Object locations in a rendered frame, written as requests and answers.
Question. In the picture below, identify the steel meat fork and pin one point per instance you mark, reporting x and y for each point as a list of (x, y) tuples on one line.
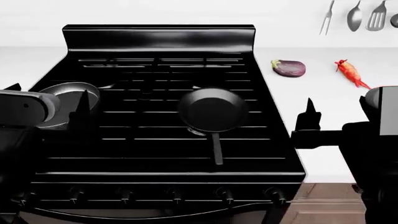
[(327, 22)]

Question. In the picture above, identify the steel serving spoon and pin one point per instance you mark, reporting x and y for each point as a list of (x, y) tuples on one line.
[(354, 18)]

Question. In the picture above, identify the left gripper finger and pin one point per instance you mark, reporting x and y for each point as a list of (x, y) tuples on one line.
[(13, 87), (82, 109)]

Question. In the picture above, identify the brown wooden cabinet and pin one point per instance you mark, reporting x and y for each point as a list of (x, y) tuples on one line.
[(326, 205)]

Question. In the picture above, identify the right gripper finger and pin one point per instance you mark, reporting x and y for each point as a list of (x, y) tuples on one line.
[(309, 116)]

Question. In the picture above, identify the black frying pan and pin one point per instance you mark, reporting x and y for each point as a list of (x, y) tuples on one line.
[(213, 109)]

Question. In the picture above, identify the red lobster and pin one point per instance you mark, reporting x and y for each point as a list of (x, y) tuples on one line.
[(350, 70)]

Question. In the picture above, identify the steel slotted spatula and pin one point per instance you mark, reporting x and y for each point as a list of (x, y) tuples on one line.
[(376, 19)]

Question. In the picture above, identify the purple eggplant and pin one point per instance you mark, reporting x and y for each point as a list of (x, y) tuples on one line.
[(290, 68)]

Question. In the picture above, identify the dark hanging ladle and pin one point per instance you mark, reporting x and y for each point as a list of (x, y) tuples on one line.
[(395, 21)]

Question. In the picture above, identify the black gas stove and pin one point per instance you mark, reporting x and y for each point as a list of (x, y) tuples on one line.
[(161, 42)]

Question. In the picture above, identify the black stove knob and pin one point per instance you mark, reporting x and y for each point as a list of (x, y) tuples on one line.
[(227, 196), (124, 195), (175, 195), (75, 194), (277, 196)]

